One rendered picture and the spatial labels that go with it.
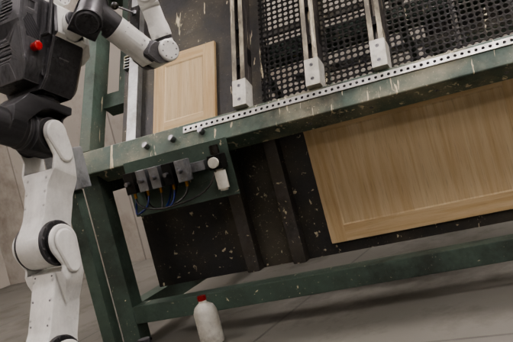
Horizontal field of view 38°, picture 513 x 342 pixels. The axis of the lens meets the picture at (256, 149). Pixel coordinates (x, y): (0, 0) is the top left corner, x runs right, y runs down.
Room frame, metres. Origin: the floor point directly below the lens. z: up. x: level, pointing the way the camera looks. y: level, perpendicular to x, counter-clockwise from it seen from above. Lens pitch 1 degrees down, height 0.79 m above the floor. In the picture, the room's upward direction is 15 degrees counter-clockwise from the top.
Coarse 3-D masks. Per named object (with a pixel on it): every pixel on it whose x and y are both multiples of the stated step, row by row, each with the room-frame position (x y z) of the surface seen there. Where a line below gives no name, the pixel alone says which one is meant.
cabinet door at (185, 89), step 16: (192, 48) 3.42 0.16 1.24; (208, 48) 3.38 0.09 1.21; (176, 64) 3.43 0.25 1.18; (192, 64) 3.39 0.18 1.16; (208, 64) 3.34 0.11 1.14; (160, 80) 3.43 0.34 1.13; (176, 80) 3.39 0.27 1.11; (192, 80) 3.35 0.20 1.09; (208, 80) 3.30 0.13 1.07; (160, 96) 3.39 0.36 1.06; (176, 96) 3.35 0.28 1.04; (192, 96) 3.31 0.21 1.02; (208, 96) 3.27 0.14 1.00; (160, 112) 3.35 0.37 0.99; (176, 112) 3.31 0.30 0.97; (192, 112) 3.27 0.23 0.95; (208, 112) 3.23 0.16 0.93; (160, 128) 3.31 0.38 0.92
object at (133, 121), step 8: (136, 0) 3.69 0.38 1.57; (136, 64) 3.51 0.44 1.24; (136, 72) 3.49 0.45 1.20; (136, 80) 3.47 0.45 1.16; (128, 88) 3.47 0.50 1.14; (136, 88) 3.45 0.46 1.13; (128, 96) 3.45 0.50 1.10; (136, 96) 3.43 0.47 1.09; (128, 104) 3.43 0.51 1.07; (136, 104) 3.41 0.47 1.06; (128, 112) 3.41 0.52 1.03; (136, 112) 3.39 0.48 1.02; (128, 120) 3.39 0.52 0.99; (136, 120) 3.37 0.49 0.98; (128, 128) 3.36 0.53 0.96; (136, 128) 3.35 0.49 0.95; (128, 136) 3.35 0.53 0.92; (136, 136) 3.33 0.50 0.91
